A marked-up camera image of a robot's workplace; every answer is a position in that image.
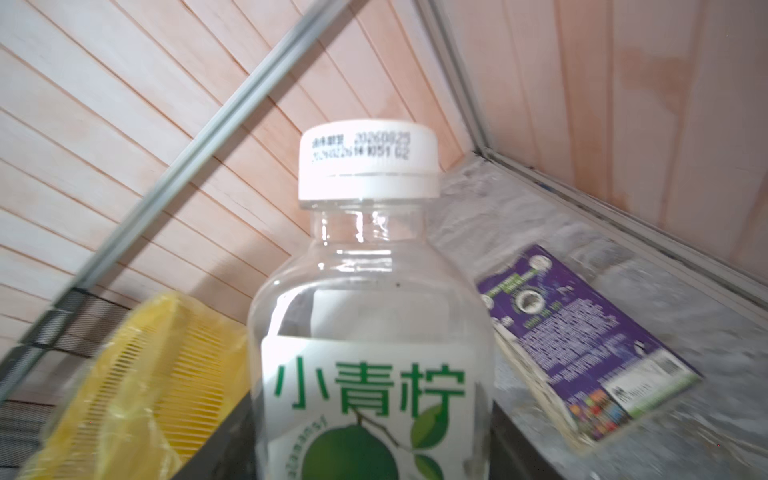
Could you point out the yellow plastic bin liner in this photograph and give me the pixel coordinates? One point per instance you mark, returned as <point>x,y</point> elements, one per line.
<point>138,396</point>

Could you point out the black wire mesh basket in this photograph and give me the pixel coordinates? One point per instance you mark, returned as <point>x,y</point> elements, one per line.
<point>41,369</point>

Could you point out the yellow slatted waste bin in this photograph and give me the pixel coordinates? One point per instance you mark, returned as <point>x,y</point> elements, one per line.
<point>150,390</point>

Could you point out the lime label bottle white cap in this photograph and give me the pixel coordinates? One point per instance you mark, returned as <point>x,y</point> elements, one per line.
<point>371,355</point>

